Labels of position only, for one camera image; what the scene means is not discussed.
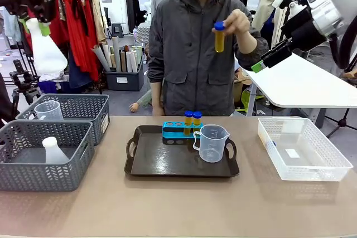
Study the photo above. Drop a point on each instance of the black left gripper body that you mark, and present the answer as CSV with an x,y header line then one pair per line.
x,y
33,4

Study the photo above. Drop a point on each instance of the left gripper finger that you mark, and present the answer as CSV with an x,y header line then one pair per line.
x,y
24,24
45,29

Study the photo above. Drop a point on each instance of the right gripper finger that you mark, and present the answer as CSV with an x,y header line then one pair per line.
x,y
265,65
276,49

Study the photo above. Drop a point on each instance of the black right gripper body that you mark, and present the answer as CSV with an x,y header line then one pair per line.
x,y
305,30

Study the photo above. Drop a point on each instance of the white conical flask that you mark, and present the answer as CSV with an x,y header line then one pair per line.
x,y
47,54
54,153

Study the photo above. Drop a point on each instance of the yellow test tube blue cap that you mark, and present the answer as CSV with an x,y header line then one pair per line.
x,y
189,122
219,40
197,122

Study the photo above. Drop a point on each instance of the clear plastic measuring cup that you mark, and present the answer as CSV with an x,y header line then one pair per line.
x,y
50,111
212,146

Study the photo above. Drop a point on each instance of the person's right forearm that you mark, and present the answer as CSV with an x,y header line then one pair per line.
x,y
156,93

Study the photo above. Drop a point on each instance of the person's left hand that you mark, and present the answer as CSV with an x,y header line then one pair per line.
x,y
240,26

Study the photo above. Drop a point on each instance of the person's right hand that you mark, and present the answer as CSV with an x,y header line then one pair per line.
x,y
158,111

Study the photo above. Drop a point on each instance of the light gray hanging garment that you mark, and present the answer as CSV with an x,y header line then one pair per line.
x,y
9,26

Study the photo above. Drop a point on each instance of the red dress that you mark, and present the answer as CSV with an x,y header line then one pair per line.
x,y
60,18

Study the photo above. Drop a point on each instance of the cream coat with black trim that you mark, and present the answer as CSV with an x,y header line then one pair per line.
x,y
279,26

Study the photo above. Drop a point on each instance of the brown cardboard box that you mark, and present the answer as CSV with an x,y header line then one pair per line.
x,y
241,84

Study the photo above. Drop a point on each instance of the lime green chair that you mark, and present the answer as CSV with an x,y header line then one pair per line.
x,y
246,98

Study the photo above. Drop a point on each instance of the white table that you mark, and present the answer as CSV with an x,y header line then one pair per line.
x,y
301,87

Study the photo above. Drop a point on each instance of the mannequin in beige coat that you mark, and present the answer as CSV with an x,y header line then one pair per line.
x,y
267,6

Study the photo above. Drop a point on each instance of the red pleated skirt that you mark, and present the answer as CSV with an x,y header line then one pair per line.
x,y
83,51

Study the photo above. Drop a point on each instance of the beige hanging garment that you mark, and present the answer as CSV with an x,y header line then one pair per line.
x,y
97,18

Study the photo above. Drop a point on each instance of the black clothes rack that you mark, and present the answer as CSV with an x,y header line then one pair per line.
x,y
94,4

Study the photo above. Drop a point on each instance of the navy blue cloth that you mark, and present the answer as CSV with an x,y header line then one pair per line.
x,y
79,73

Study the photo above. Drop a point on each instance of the black step stool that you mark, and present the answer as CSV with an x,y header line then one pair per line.
x,y
117,29

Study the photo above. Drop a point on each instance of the tall gray paper roll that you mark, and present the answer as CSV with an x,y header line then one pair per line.
x,y
116,54

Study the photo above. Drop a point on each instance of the person in gray jacket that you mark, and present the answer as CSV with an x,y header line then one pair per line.
x,y
189,54

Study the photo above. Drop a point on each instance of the brown paper roll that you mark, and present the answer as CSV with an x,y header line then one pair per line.
x,y
123,61

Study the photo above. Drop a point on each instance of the gray plastic basket with label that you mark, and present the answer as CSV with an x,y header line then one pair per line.
x,y
83,107

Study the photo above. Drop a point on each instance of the white paper roll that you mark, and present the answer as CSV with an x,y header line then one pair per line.
x,y
129,62
134,62

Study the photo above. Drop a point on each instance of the dark gray storage bin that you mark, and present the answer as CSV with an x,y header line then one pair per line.
x,y
125,80

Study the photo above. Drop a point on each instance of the black light stand tripod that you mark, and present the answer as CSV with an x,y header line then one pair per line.
x,y
341,122

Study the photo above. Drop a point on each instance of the houndstooth patterned box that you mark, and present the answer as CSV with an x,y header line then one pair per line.
x,y
143,33

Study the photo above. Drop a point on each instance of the blue test tube rack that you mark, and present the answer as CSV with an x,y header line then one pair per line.
x,y
174,132

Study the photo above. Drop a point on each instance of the mannequin arm green sleeve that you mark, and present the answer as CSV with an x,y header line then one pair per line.
x,y
140,101

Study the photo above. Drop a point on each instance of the white plastic basket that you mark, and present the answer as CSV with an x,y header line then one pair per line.
x,y
329,167

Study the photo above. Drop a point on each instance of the dark brown serving tray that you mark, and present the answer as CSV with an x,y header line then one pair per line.
x,y
173,162

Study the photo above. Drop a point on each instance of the large gray plastic basket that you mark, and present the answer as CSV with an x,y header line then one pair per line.
x,y
42,176

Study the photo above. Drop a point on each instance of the black camera tripod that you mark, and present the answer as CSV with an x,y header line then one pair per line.
x,y
22,82

